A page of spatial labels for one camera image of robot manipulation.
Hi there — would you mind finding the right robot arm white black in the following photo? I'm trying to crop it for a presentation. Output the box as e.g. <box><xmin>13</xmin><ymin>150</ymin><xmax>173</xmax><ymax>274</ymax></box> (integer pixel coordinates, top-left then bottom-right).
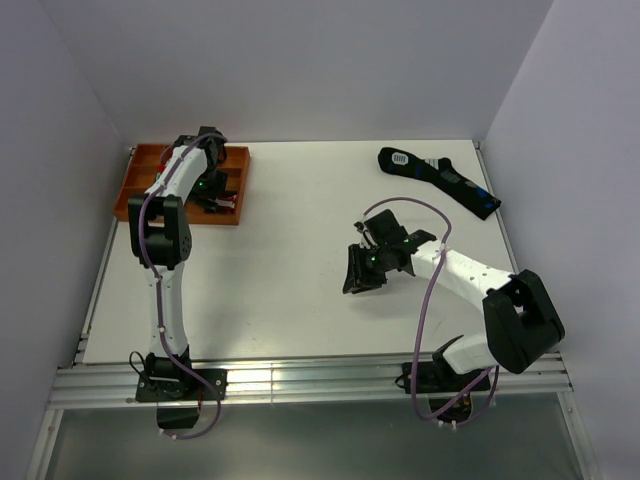
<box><xmin>343</xmin><ymin>209</ymin><xmax>566</xmax><ymax>390</ymax></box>

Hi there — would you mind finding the aluminium table frame rail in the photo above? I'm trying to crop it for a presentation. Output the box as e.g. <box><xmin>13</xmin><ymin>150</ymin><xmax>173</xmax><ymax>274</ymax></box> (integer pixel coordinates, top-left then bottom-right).
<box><xmin>47</xmin><ymin>142</ymin><xmax>574</xmax><ymax>406</ymax></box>

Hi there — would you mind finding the orange compartment tray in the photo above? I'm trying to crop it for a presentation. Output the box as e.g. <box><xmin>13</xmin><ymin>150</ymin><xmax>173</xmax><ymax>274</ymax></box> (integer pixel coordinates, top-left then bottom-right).
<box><xmin>113</xmin><ymin>144</ymin><xmax>251</xmax><ymax>226</ymax></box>

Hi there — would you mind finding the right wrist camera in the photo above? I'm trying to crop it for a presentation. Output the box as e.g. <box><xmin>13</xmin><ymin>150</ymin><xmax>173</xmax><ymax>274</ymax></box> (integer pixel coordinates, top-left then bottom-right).
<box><xmin>354</xmin><ymin>220</ymin><xmax>377</xmax><ymax>249</ymax></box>

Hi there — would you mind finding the red white striped sock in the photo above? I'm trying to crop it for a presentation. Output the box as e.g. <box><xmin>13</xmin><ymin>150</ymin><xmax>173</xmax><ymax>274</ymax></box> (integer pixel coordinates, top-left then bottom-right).
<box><xmin>214</xmin><ymin>195</ymin><xmax>238</xmax><ymax>214</ymax></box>

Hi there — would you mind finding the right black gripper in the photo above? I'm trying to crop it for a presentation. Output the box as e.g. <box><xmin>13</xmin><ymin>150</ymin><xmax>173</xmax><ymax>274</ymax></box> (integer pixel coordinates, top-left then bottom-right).
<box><xmin>342</xmin><ymin>243</ymin><xmax>392</xmax><ymax>294</ymax></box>

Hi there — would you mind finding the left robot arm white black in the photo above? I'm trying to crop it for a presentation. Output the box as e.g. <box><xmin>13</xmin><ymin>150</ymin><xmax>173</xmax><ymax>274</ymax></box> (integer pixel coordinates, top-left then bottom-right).
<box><xmin>127</xmin><ymin>126</ymin><xmax>228</xmax><ymax>399</ymax></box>

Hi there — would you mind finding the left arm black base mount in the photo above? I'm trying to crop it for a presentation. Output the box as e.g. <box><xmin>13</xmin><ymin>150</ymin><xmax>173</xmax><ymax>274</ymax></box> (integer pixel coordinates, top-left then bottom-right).
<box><xmin>128</xmin><ymin>350</ymin><xmax>228</xmax><ymax>439</ymax></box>

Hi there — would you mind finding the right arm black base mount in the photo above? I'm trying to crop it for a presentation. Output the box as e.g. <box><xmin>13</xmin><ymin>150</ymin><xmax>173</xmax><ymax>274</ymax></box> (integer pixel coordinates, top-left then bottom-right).
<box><xmin>394</xmin><ymin>361</ymin><xmax>483</xmax><ymax>423</ymax></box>

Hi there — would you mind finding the black blue patterned sock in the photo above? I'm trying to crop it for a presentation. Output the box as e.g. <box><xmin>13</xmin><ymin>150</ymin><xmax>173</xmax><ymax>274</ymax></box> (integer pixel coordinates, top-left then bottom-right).
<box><xmin>377</xmin><ymin>147</ymin><xmax>501</xmax><ymax>220</ymax></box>

